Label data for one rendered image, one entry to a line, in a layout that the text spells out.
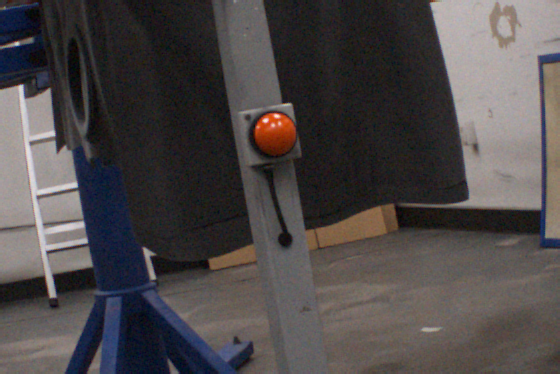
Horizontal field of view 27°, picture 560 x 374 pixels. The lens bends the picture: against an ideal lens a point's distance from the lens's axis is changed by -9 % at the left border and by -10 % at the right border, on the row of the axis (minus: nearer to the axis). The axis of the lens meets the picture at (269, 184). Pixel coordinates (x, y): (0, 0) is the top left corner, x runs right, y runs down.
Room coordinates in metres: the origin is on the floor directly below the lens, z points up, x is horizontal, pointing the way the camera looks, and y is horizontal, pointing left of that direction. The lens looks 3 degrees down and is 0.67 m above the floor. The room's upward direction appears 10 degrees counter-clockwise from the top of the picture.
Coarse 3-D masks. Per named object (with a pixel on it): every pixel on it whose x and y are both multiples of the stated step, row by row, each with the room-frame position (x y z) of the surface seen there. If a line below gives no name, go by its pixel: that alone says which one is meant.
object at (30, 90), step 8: (16, 80) 3.74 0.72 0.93; (24, 80) 3.81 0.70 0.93; (32, 80) 3.61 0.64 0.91; (40, 80) 3.47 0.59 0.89; (0, 88) 3.95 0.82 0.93; (24, 88) 3.92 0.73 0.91; (32, 88) 3.66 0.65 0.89; (40, 88) 3.55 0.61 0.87; (48, 88) 3.61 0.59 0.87; (32, 96) 3.93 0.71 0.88
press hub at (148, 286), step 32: (96, 160) 2.71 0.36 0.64; (96, 192) 2.72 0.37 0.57; (96, 224) 2.72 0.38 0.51; (128, 224) 2.73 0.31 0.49; (96, 256) 2.73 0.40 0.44; (128, 256) 2.72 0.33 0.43; (128, 288) 2.72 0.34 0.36; (128, 320) 2.72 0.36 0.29; (128, 352) 2.72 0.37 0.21; (160, 352) 2.75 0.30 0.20
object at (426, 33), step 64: (128, 0) 1.44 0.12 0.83; (192, 0) 1.45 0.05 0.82; (320, 0) 1.50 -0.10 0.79; (384, 0) 1.53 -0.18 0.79; (128, 64) 1.43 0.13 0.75; (192, 64) 1.46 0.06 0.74; (320, 64) 1.50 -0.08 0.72; (384, 64) 1.53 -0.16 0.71; (128, 128) 1.43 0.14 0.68; (192, 128) 1.46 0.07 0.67; (320, 128) 1.50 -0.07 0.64; (384, 128) 1.53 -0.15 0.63; (448, 128) 1.54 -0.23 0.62; (128, 192) 1.43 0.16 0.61; (192, 192) 1.46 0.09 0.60; (320, 192) 1.50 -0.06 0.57; (384, 192) 1.53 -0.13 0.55; (448, 192) 1.54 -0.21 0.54; (192, 256) 1.45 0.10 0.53
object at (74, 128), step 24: (48, 0) 1.71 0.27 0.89; (72, 0) 1.51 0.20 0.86; (48, 24) 1.75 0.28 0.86; (72, 24) 1.52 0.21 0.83; (48, 48) 1.84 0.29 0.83; (72, 48) 1.57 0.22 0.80; (72, 72) 1.59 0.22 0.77; (72, 96) 1.59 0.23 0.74; (96, 96) 1.47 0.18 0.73; (72, 120) 1.73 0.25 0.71; (96, 120) 1.49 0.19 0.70; (72, 144) 1.75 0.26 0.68; (96, 144) 1.50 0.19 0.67; (120, 168) 1.48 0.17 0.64
